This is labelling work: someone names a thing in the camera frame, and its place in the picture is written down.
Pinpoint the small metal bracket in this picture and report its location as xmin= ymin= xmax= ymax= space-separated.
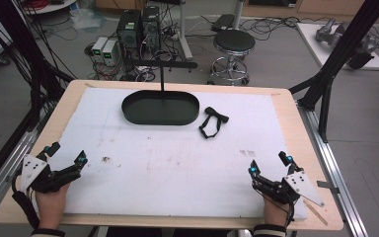
xmin=316 ymin=180 xmax=341 ymax=195

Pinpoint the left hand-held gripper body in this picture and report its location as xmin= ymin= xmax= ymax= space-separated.
xmin=19 ymin=154 xmax=82 ymax=195

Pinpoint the black oval tray stand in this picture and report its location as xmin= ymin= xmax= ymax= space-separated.
xmin=120 ymin=59 xmax=201 ymax=126

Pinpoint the white foam mat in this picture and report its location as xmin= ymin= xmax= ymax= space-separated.
xmin=46 ymin=86 xmax=309 ymax=220

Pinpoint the black computer tower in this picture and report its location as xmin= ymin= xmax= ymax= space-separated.
xmin=140 ymin=5 xmax=162 ymax=52
xmin=115 ymin=9 xmax=143 ymax=51

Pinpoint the flat black box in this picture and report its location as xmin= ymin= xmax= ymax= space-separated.
xmin=210 ymin=13 xmax=237 ymax=34

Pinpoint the black bow tie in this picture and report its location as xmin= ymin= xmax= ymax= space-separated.
xmin=198 ymin=106 xmax=230 ymax=140

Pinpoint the round white table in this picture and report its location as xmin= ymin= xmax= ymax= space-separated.
xmin=22 ymin=0 xmax=79 ymax=16

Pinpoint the white floor board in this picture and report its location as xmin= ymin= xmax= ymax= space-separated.
xmin=295 ymin=22 xmax=379 ymax=71

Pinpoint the tangle of floor cables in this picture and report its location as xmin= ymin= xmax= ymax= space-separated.
xmin=83 ymin=42 xmax=182 ymax=83

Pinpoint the thin black cable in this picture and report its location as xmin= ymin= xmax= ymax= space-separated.
xmin=283 ymin=199 xmax=296 ymax=229

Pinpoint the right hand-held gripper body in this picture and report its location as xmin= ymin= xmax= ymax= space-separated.
xmin=251 ymin=170 xmax=326 ymax=208

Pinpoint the clear plastic bag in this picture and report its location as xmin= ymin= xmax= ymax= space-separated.
xmin=69 ymin=7 xmax=107 ymax=32

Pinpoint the black round stool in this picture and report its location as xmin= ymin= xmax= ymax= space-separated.
xmin=206 ymin=29 xmax=257 ymax=86

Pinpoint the person's right hand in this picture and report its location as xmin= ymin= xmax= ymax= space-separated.
xmin=263 ymin=196 xmax=291 ymax=228

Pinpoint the person's left hand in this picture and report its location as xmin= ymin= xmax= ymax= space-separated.
xmin=35 ymin=184 xmax=71 ymax=230

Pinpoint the thin wooden stick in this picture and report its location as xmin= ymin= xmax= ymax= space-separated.
xmin=302 ymin=198 xmax=330 ymax=227

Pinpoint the black metal frame strut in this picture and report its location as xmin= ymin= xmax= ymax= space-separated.
xmin=0 ymin=0 xmax=77 ymax=133
xmin=288 ymin=0 xmax=379 ymax=143

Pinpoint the aluminium rail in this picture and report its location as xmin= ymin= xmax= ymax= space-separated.
xmin=296 ymin=100 xmax=370 ymax=237
xmin=0 ymin=127 xmax=41 ymax=222

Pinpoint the white power supply unit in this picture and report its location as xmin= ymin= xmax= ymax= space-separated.
xmin=91 ymin=36 xmax=109 ymax=63
xmin=102 ymin=39 xmax=119 ymax=67

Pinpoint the white table leg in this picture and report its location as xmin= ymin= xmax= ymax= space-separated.
xmin=177 ymin=0 xmax=194 ymax=61
xmin=232 ymin=0 xmax=246 ymax=32

